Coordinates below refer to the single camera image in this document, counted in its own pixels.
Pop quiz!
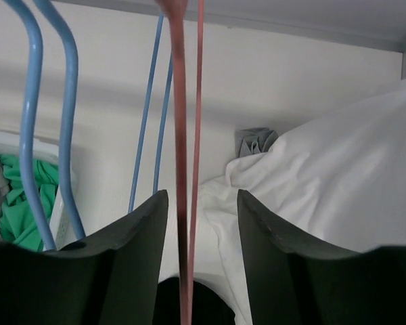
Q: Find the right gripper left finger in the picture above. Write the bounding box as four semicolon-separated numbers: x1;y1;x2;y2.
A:
0;190;168;324

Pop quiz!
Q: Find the white plastic basket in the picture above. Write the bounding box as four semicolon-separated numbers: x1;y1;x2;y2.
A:
0;131;69;249

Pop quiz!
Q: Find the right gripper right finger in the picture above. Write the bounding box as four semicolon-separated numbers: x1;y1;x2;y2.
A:
237;190;406;324

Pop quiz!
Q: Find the white tank top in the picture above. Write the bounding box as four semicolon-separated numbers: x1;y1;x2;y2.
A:
195;79;406;324

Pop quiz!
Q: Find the dark grey tank top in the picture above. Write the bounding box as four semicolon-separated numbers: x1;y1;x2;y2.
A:
235;127;279;158

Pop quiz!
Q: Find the green tank top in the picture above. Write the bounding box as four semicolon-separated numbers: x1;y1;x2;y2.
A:
0;154;59;251

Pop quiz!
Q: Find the blue wire hanger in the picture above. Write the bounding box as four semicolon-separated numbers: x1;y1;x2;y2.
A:
5;0;56;251
35;1;86;240

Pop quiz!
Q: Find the pink wire hanger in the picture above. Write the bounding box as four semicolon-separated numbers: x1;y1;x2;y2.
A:
157;1;205;324

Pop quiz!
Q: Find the black tank top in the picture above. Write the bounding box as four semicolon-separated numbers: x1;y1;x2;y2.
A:
152;277;235;325

